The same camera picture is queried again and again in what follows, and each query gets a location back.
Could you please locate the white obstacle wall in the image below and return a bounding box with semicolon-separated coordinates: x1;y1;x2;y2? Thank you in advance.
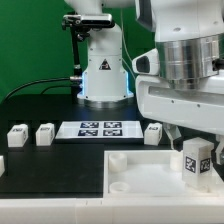
0;197;224;224
0;155;5;177

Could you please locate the grey cable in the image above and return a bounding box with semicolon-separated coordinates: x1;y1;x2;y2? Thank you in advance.
119;8;138;81

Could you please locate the white square tabletop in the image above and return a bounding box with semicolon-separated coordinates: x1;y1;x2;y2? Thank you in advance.
103;150;224;198

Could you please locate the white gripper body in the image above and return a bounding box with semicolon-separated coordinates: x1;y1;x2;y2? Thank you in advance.
136;73;224;135

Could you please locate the white obstacle wall front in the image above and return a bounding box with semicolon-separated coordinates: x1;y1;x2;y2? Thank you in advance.
0;197;224;224

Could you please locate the black camera on stand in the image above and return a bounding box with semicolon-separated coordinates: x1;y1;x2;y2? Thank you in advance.
61;12;115;90

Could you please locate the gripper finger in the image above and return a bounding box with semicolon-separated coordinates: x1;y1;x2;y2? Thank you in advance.
215;135;224;165
163;123;182;151

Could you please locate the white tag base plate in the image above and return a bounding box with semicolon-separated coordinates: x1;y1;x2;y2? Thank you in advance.
56;121;143;140

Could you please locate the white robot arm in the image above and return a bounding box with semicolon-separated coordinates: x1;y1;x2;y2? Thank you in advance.
64;0;224;164

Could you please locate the white obstacle wall left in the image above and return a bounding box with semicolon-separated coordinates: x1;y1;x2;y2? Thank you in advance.
0;155;5;177

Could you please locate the black cable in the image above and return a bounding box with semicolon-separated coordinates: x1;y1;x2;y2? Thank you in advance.
0;76;84;104

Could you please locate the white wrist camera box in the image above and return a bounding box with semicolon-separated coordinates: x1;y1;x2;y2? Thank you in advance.
132;48;160;76

